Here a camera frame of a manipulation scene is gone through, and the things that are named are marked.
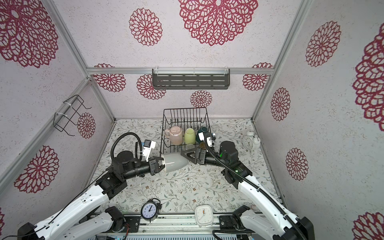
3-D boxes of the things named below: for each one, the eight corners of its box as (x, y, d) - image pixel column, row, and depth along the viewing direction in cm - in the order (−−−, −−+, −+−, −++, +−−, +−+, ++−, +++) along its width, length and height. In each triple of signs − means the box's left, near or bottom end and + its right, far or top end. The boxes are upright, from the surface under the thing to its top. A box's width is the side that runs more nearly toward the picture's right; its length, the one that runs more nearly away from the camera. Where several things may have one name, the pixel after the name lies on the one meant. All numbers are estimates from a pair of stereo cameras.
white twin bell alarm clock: (249, 154, 102) (256, 143, 92) (241, 143, 108) (246, 132, 98) (255, 152, 104) (262, 141, 93) (246, 141, 109) (252, 130, 99)
